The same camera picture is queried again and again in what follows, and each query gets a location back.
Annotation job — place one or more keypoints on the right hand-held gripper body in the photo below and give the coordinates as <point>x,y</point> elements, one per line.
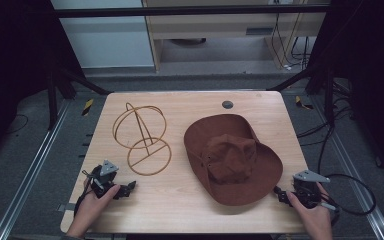
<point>308,190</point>

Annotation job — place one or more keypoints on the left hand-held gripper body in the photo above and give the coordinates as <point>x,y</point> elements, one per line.
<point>102,180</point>

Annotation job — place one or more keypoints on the brown brimmed hat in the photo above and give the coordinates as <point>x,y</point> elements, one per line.
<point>233,160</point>

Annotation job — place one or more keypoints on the person's left hand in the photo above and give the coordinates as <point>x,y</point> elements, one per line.
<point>95,203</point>

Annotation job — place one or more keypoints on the person's right hand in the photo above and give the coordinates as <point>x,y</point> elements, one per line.
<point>313,218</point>

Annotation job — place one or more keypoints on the black and yellow tape strip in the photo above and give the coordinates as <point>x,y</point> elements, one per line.
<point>87,107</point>
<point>301,103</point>

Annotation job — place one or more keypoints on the black stand leg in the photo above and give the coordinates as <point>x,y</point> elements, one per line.
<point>326,96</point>
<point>51,100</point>

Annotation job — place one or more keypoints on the black curtain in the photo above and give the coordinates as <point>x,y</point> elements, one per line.
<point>370,73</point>
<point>16,66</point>

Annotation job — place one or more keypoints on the white cabinet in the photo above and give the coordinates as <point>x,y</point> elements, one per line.
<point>103,36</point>

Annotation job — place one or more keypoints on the aluminium floor rail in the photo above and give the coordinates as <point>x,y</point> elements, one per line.
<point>353,166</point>
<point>30,173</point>

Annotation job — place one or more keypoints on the black metal frame bar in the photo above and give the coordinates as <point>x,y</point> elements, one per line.
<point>190,11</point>

